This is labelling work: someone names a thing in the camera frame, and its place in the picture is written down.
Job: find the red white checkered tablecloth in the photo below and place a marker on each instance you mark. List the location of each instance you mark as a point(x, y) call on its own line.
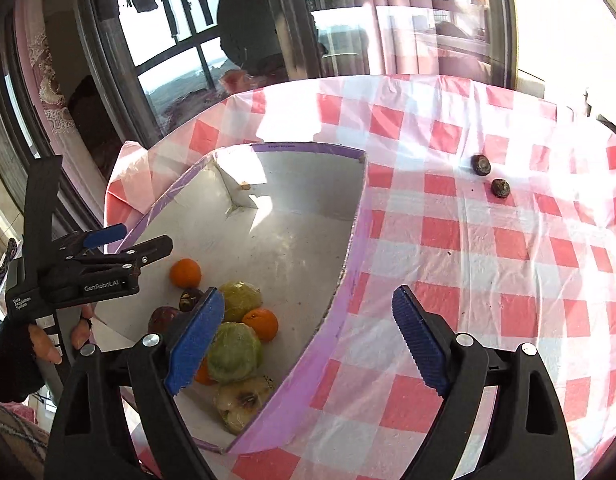
point(539, 266)

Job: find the large orange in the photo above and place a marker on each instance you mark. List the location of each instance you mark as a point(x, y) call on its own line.
point(264, 322)

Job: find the window frame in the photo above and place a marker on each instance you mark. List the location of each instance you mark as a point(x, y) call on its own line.
point(79, 78)

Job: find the dark red apple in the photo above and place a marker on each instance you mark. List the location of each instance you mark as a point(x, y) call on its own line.
point(161, 318)

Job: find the partly hidden small orange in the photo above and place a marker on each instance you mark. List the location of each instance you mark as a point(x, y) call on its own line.
point(202, 375)

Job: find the dark round fruit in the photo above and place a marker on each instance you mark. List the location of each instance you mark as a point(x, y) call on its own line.
point(500, 188)
point(480, 165)

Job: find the person in background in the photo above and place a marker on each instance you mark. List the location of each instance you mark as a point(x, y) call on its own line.
point(269, 42)

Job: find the purple-edged cardboard box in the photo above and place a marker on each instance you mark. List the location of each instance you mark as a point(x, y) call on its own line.
point(291, 219)

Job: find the person left hand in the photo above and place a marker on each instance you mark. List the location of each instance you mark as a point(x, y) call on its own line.
point(45, 345)

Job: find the green cabbage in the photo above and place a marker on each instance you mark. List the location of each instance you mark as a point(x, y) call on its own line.
point(234, 354)

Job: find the yellow fruit half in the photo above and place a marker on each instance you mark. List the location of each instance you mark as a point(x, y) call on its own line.
point(238, 403)

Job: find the green wrapped fruit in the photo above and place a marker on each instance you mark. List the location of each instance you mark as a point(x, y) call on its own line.
point(239, 299)

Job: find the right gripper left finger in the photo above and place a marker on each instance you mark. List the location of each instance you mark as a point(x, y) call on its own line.
point(90, 438)

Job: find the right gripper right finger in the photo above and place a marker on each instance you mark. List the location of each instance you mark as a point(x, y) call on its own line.
point(526, 435)

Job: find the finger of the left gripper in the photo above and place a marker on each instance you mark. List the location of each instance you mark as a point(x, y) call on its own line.
point(78, 242)
point(134, 257)

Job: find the dark small fruit in box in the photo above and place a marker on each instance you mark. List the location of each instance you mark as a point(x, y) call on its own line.
point(189, 298)

